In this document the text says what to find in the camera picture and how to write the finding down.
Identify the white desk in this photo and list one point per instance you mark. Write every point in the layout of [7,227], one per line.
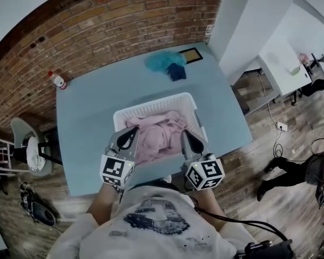
[275,69]

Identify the white wooden stool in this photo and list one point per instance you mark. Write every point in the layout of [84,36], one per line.
[6,155]

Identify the black equipment pack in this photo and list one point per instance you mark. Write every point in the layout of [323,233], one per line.
[267,249]

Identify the vase with pink flowers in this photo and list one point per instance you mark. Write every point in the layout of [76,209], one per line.
[299,63]

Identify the person's right forearm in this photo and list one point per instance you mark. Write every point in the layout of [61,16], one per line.
[209,206]

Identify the black oval device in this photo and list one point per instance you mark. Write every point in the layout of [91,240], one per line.
[40,212]

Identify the navy blue cloth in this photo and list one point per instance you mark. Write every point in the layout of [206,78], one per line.
[176,73]

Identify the black office chair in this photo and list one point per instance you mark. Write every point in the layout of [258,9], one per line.
[321,85]

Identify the person's right white shoe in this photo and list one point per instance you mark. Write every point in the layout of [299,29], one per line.
[167,178]

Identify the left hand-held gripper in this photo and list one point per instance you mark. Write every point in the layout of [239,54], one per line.
[113,169]

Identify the black framed tan board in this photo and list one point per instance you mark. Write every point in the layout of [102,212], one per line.
[191,55]

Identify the white plastic laundry basket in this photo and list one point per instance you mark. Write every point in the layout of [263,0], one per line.
[156,104]

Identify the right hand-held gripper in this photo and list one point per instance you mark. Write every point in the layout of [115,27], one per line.
[208,171]

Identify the person's left forearm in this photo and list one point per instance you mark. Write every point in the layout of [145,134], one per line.
[105,204]

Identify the person's white printed shirt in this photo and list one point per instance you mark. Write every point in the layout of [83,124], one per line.
[151,231]

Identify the red-capped water bottle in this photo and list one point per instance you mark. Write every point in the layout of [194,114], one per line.
[58,80]

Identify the grey shell chair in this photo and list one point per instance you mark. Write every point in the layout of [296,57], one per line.
[19,128]

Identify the pink garment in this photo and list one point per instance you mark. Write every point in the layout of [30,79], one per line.
[159,136]

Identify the person's black trousers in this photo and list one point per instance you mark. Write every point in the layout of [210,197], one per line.
[154,184]

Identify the white crumpled garment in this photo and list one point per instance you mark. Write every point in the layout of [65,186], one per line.
[35,155]

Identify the teal fluffy cloth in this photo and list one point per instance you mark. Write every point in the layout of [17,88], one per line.
[159,61]

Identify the white power strip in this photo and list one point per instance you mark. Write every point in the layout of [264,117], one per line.
[281,126]

